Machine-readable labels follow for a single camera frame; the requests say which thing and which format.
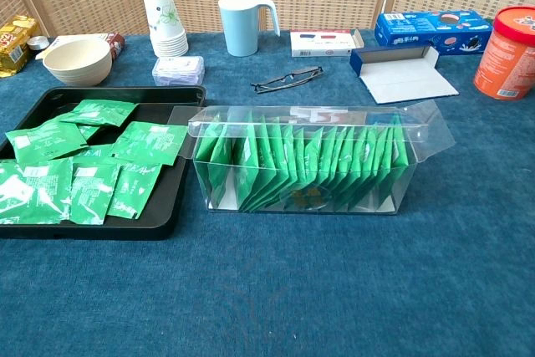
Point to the white box red blue print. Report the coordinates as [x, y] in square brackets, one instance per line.
[322, 45]

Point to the white and maroon food package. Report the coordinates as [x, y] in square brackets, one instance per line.
[115, 43]

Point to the thin dark eyeglasses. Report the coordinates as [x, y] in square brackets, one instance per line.
[267, 84]

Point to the blue table cloth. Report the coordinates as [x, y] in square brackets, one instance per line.
[292, 290]

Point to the small silver cap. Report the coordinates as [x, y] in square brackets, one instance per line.
[35, 42]

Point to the blue cookie box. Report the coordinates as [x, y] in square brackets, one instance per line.
[418, 31]

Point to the black plastic tray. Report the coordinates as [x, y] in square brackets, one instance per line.
[167, 206]

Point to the floral paper cup stack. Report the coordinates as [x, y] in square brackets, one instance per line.
[165, 18]

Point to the clear acrylic storage box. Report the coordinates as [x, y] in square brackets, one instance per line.
[301, 116]

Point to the blue white carton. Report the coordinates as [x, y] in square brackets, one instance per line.
[401, 81]

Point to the cream bowl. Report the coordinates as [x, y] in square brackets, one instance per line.
[77, 62]

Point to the clear plastic wipes pack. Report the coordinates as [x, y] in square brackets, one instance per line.
[177, 70]

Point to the gold biscuit pack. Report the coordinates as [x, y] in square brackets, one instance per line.
[14, 47]

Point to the orange canister red lid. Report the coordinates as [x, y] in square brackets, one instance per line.
[505, 60]

